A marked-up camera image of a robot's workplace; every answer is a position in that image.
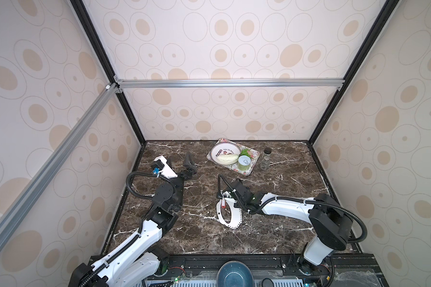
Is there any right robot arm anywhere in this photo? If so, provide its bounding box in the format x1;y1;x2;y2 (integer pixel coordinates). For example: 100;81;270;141
216;174;368;270

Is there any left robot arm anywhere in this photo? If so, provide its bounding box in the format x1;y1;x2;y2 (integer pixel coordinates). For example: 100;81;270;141
69;154;198;287

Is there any pale cabbage piece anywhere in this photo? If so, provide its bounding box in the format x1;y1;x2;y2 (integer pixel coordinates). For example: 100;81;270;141
215;154;239;166

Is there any white plate with rim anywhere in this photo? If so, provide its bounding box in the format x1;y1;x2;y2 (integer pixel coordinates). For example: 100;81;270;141
210;142;241;164

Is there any green tin can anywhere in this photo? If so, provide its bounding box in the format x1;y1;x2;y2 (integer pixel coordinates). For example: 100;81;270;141
237;155;251;172

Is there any floral rectangular tray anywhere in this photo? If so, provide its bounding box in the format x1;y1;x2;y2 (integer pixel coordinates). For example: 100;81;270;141
207;138;261;176

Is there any green leaf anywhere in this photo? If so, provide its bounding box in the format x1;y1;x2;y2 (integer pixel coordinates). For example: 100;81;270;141
239;148;252;158

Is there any blue bowl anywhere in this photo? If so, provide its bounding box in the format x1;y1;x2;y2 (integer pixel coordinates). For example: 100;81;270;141
216;261;255;287

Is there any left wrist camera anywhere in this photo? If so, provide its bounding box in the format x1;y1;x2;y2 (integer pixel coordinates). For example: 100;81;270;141
151;155;178;179

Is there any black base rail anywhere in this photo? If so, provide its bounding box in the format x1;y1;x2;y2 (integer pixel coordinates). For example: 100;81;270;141
78;254;392;287

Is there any horizontal aluminium rail back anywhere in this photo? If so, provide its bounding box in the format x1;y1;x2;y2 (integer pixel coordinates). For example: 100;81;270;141
117;78;345;89

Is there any diagonal aluminium rail left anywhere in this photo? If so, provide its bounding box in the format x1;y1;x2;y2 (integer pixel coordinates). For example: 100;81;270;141
0;83;119;252

